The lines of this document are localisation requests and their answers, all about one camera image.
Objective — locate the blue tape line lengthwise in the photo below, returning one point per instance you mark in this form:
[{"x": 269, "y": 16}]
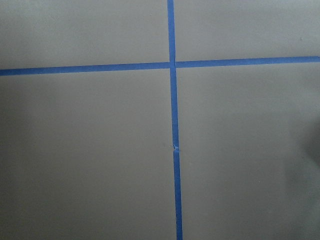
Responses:
[{"x": 174, "y": 119}]

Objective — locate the blue tape line crosswise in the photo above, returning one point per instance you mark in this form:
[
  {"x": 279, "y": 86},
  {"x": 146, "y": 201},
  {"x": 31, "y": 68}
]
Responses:
[{"x": 158, "y": 65}]

